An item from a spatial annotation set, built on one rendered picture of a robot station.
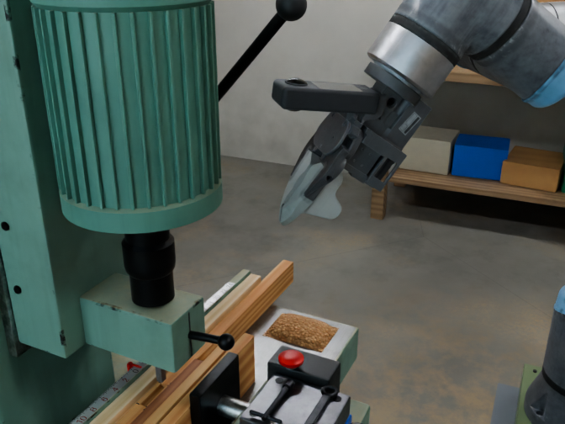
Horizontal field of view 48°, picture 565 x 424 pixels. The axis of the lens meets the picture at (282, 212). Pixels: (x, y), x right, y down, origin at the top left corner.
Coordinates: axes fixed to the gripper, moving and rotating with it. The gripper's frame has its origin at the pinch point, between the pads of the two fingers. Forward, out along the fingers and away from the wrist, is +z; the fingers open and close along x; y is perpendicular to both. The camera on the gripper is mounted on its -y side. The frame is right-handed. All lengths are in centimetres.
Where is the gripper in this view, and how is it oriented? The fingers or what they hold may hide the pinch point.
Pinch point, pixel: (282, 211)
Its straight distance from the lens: 75.8
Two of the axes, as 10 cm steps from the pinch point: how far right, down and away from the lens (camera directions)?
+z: -5.6, 8.0, 2.1
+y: 7.9, 4.5, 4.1
